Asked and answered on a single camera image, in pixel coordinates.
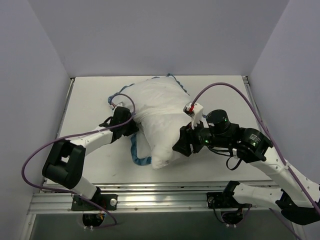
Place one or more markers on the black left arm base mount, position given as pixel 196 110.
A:
pixel 106 201

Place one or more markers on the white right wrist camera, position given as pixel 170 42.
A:
pixel 195 111

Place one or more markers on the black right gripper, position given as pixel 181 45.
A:
pixel 185 140

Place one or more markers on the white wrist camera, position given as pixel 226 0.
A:
pixel 113 106
pixel 195 111

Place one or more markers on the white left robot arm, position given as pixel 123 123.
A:
pixel 65 162

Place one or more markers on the aluminium right side rail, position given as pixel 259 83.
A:
pixel 260 121

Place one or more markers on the aluminium left side rail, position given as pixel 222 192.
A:
pixel 67 99

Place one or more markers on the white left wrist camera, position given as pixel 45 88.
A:
pixel 113 106

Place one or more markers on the blue houndstooth pillow with pillowcase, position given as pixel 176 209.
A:
pixel 158 95

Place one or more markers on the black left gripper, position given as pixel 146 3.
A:
pixel 125 122

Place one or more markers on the aluminium rail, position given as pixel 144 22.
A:
pixel 260 121
pixel 67 99

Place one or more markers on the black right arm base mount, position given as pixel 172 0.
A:
pixel 217 200

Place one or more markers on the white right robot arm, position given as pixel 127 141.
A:
pixel 297 198

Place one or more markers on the white pillow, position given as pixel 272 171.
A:
pixel 162 131

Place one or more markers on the aluminium front rail frame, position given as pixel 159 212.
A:
pixel 137 198

